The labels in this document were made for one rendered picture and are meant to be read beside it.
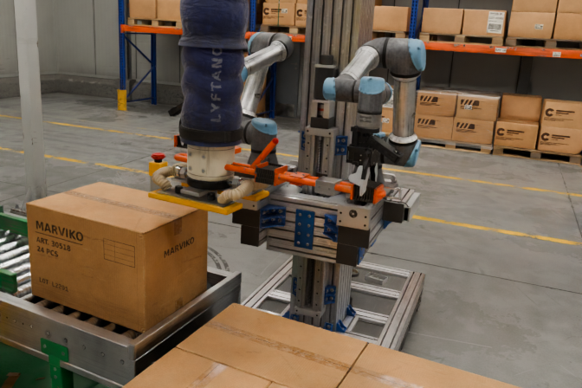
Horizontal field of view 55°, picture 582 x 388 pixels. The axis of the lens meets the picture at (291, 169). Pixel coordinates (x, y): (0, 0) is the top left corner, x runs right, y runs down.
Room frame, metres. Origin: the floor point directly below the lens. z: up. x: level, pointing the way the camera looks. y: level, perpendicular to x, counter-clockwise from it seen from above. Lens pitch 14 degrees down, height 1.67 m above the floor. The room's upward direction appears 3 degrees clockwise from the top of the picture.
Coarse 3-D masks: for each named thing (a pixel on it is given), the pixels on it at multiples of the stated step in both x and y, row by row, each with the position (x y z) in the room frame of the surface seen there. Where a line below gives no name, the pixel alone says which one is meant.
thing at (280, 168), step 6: (264, 162) 1.89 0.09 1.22; (258, 168) 1.82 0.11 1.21; (264, 168) 1.86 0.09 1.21; (270, 168) 1.86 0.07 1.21; (276, 168) 1.82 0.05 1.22; (282, 168) 1.84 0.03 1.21; (258, 174) 1.83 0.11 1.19; (264, 174) 1.82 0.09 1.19; (270, 174) 1.80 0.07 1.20; (276, 174) 1.81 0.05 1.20; (258, 180) 1.82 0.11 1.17; (264, 180) 1.81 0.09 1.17; (270, 180) 1.80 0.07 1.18; (276, 180) 1.81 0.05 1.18
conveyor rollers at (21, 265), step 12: (0, 240) 2.67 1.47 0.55; (12, 240) 2.72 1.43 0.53; (24, 240) 2.70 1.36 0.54; (0, 252) 2.56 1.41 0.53; (12, 252) 2.53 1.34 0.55; (24, 252) 2.58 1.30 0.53; (0, 264) 2.38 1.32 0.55; (12, 264) 2.42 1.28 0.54; (24, 264) 2.39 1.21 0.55; (24, 276) 2.28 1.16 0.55; (24, 288) 2.17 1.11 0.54; (24, 300) 2.07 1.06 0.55; (36, 300) 2.11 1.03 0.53; (60, 312) 2.00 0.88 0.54; (72, 312) 2.06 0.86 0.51; (96, 324) 1.93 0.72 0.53; (108, 324) 1.91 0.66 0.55; (132, 336) 1.85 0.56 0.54
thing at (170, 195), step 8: (152, 192) 1.91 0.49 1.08; (160, 192) 1.91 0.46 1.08; (168, 192) 1.91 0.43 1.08; (176, 192) 1.90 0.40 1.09; (208, 192) 1.85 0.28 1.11; (168, 200) 1.87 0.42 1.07; (176, 200) 1.86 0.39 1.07; (184, 200) 1.85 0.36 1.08; (192, 200) 1.84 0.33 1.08; (200, 200) 1.84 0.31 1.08; (208, 200) 1.84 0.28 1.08; (216, 200) 1.85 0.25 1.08; (200, 208) 1.81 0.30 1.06; (208, 208) 1.80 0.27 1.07; (216, 208) 1.78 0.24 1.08; (224, 208) 1.78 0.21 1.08; (232, 208) 1.79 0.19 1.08; (240, 208) 1.84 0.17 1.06
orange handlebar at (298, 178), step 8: (184, 160) 1.98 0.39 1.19; (224, 168) 1.91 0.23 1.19; (232, 168) 1.89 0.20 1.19; (240, 168) 1.88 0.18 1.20; (248, 168) 1.87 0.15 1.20; (280, 176) 1.81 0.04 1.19; (288, 176) 1.80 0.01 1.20; (296, 176) 1.78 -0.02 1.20; (304, 176) 1.79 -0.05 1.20; (312, 176) 1.81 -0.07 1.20; (296, 184) 1.78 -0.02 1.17; (304, 184) 1.79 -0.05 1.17; (312, 184) 1.76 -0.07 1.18; (336, 184) 1.72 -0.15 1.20; (344, 184) 1.75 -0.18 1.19; (384, 192) 1.67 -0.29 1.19
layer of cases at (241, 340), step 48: (192, 336) 1.86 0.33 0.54; (240, 336) 1.88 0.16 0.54; (288, 336) 1.90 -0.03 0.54; (336, 336) 1.92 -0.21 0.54; (144, 384) 1.57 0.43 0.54; (192, 384) 1.58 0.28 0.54; (240, 384) 1.59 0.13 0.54; (288, 384) 1.61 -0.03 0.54; (336, 384) 1.62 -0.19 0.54; (384, 384) 1.63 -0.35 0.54; (432, 384) 1.65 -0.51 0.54; (480, 384) 1.66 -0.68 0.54
